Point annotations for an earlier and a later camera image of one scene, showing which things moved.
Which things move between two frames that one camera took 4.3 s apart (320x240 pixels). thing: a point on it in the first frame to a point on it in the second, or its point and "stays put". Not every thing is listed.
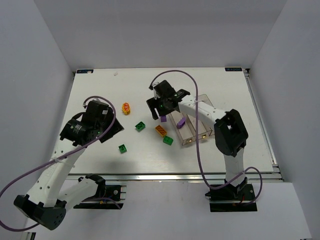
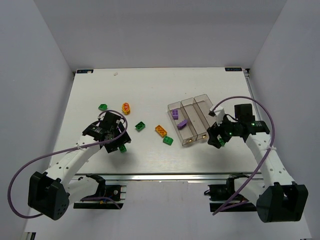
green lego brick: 168,140 stays put
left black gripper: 115,127 to 116,141
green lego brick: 122,148 stays put
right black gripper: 155,104 to 216,136
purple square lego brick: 163,119 to 175,113
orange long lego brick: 160,130 stays put
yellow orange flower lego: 126,108 stays put
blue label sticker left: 85,71 stays put
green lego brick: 140,126 stays put
